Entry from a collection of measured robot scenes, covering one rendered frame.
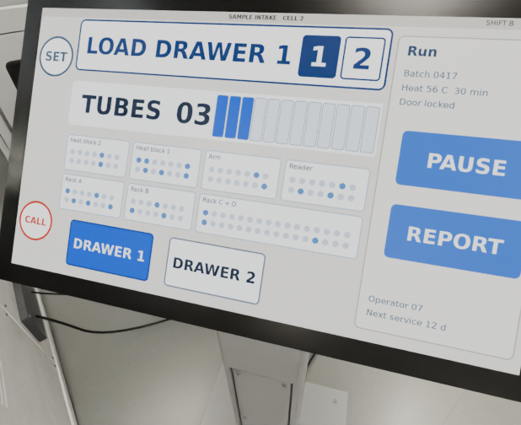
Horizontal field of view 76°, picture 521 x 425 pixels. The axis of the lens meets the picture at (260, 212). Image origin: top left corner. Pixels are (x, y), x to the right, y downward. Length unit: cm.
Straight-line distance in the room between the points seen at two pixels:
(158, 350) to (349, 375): 73
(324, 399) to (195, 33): 116
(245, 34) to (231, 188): 14
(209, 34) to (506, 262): 31
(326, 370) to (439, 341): 107
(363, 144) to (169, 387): 121
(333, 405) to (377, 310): 101
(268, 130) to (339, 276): 14
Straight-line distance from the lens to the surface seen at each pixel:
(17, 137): 44
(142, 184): 34
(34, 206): 42
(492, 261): 31
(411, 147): 30
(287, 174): 29
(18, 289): 140
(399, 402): 139
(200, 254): 31
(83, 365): 154
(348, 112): 30
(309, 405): 128
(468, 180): 31
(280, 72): 32
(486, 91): 32
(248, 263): 30
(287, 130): 30
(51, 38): 44
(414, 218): 29
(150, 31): 38
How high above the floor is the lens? 124
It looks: 41 degrees down
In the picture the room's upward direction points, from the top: 2 degrees counter-clockwise
